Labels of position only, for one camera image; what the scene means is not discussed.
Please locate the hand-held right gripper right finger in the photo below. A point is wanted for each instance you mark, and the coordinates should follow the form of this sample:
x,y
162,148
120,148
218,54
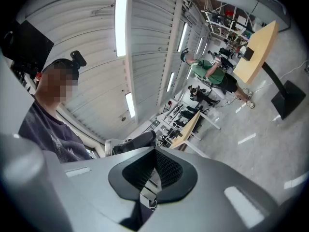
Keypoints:
x,y
207,202

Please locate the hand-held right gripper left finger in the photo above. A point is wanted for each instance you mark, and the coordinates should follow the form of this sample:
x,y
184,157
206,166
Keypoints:
x,y
91,197

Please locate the small white paper scrap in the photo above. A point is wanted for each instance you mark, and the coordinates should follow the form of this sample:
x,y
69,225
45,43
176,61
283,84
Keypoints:
x,y
243,50

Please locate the black tissue box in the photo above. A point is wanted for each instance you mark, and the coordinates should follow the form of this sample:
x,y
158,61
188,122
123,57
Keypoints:
x,y
249,54

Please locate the black office chair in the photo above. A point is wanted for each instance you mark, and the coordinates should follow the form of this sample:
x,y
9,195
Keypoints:
x,y
135,141

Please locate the wooden table white legs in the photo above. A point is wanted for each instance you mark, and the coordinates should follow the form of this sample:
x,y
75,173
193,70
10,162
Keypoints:
x,y
188,129

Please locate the person's dark printed t-shirt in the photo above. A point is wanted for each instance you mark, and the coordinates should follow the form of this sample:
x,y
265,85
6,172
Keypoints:
x,y
48,134

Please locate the ceiling spot lamp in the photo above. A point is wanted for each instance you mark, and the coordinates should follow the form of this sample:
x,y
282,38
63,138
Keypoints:
x,y
123,119

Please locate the long ceiling light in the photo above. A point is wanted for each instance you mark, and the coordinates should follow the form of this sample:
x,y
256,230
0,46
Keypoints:
x,y
130,105
120,25
170,82
183,37
199,45

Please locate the person's head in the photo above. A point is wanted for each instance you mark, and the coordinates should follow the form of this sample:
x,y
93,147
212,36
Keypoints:
x,y
58,86

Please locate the white shelving rack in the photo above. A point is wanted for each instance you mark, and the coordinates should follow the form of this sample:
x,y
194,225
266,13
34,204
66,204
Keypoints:
x,y
208,13

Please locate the black table pedestal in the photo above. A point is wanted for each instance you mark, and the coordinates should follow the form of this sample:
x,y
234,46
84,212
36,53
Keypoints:
x,y
287,98

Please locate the black head-mounted camera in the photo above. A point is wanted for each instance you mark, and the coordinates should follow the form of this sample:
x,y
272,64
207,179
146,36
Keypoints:
x,y
78,59

